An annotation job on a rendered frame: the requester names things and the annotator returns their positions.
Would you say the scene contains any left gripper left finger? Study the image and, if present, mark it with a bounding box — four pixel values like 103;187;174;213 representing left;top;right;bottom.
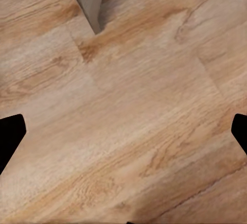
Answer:
0;114;26;175

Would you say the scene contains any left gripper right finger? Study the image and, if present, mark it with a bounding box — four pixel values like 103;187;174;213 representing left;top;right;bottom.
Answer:
231;113;247;154

